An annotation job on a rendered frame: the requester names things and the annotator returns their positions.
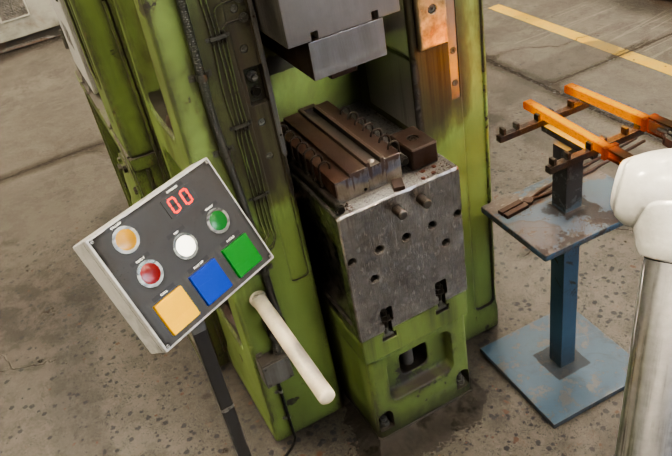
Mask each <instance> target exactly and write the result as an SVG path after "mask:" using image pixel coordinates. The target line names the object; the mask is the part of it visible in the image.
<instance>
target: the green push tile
mask: <svg viewBox="0 0 672 456"><path fill-rule="evenodd" d="M221 253H222V254H223V256H224V257H225V258H226V260H227V261H228V263H229V264H230V266H231V267H232V269H233V270H234V272H235V273H236V274H237V276H238V277H239V278H242V277H243V276H244V275H245V274H246V273H248V272H249V271H250V270H251V269H252V268H253V267H254V266H256V265H257V264H258V263H259V262H260V261H261V260H262V259H263V258H262V257H261V255H260V254H259V252H258V251H257V249H256V248H255V246H254V245H253V243H252V242H251V240H250V239H249V237H248V236H247V235H246V233H242V234H241V235H240V236H238V237H237V238H236V239H235V240H234V241H232V242H231V243H230V244H229V245H227V246H226V247H225V248H224V249H223V250H221Z"/></svg>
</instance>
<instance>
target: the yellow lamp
mask: <svg viewBox="0 0 672 456"><path fill-rule="evenodd" d="M115 240H116V244H117V246H118V247H119V248H120V249H122V250H126V251H127V250H131V249H133V248H134V247H135V245H136V243H137V238H136V235H135V233H134V232H133V231H131V230H129V229H122V230H120V231H119V232H118V233H117V234H116V238H115Z"/></svg>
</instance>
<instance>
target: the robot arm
mask: <svg viewBox="0 0 672 456"><path fill-rule="evenodd" d="M648 130H649V131H651V132H653V133H655V134H657V135H659V136H661V137H663V141H662V144H663V145H664V146H666V147H667V148H668V149H660V150H654V151H649V152H645V153H642V154H639V155H635V156H632V157H629V158H627V159H624V160H623V161H622V162H621V163H620V165H619V167H618V170H617V173H616V177H615V180H614V184H613V188H612V193H611V199H610V205H611V208H612V210H613V213H614V215H615V217H616V218H617V219H618V220H619V221H620V222H621V223H622V224H623V225H626V226H630V227H633V233H634V237H635V245H636V247H637V250H638V252H639V254H640V255H642V256H644V261H643V262H642V269H641V276H640V282H639V289H638V296H637V303H636V309H635V316H634V323H633V330H632V336H631V343H630V355H629V362H628V369H627V375H626V382H625V389H624V396H623V402H622V409H621V416H620V423H619V429H618V436H617V443H616V450H615V456H672V128H669V127H667V126H665V125H662V124H660V123H657V122H655V121H653V120H649V121H648Z"/></svg>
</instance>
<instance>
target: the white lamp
mask: <svg viewBox="0 0 672 456"><path fill-rule="evenodd" d="M176 248H177V250H178V252H179V253H180V254H181V255H183V256H190V255H192V254H193V253H194V251H195V242H194V240H193V239H192V238H191V237H189V236H181V237H180V238H179V239H178V240H177V243H176Z"/></svg>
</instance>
